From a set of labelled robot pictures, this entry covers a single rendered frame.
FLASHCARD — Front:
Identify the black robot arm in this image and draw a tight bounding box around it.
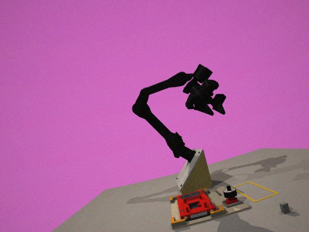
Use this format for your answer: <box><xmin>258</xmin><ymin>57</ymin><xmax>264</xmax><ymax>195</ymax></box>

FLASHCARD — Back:
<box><xmin>132</xmin><ymin>64</ymin><xmax>219</xmax><ymax>163</ymax></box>

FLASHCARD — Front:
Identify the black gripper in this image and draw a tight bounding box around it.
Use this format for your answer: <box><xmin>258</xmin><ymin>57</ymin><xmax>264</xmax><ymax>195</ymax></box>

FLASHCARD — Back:
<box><xmin>185</xmin><ymin>86</ymin><xmax>226</xmax><ymax>116</ymax></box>

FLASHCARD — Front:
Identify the black wheel with grey hub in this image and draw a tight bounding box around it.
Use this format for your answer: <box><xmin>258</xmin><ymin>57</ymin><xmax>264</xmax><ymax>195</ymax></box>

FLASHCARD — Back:
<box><xmin>223</xmin><ymin>188</ymin><xmax>237</xmax><ymax>198</ymax></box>

